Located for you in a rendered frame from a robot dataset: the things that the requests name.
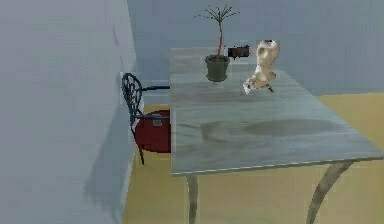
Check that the black chair with red seat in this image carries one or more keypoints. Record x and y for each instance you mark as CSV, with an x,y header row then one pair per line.
x,y
151,131

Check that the houseplant in green pot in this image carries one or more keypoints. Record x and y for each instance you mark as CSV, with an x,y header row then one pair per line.
x,y
217,68

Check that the beige animal figure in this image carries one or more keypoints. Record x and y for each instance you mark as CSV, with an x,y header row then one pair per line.
x,y
263,71

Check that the grey marble table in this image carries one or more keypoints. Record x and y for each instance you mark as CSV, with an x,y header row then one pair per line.
x,y
253,133

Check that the small dark brown object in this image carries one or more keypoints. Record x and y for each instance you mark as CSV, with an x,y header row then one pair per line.
x,y
238,51

